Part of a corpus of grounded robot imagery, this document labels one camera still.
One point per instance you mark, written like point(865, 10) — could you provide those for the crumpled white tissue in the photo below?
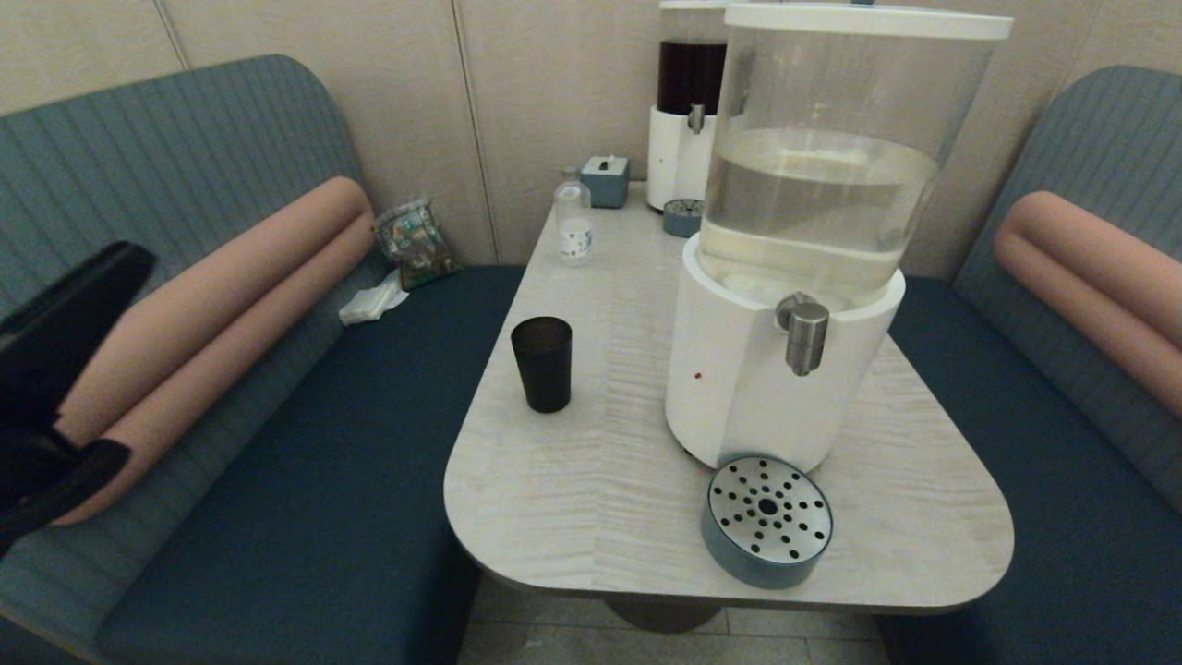
point(371, 302)

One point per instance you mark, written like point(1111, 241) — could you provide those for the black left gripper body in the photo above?
point(23, 453)

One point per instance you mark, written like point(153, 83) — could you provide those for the dark drink dispenser white base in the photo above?
point(674, 157)

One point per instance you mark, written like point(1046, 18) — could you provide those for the clear snack bag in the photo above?
point(416, 242)

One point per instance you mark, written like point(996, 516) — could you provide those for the blue grey tissue box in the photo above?
point(605, 182)

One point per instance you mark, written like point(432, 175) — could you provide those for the clear plastic bottle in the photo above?
point(572, 228)

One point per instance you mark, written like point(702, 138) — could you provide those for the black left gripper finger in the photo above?
point(69, 485)
point(74, 314)

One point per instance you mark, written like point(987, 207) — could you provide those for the black plastic cup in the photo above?
point(543, 365)

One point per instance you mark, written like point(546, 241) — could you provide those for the small silver dispenser tap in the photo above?
point(695, 117)

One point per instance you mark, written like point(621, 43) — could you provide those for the round metal drip tray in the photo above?
point(766, 526)

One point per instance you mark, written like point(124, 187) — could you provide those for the silver water dispenser tap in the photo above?
point(806, 334)

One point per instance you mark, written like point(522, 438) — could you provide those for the pink bolster cushion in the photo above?
point(1090, 277)
point(212, 314)

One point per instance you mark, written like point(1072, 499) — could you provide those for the teal booth sofa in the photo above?
point(305, 499)
point(1080, 517)

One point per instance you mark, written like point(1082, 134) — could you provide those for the clear water dispenser white base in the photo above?
point(739, 388)

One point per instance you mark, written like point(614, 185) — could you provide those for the small blue round drip tray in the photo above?
point(681, 219)

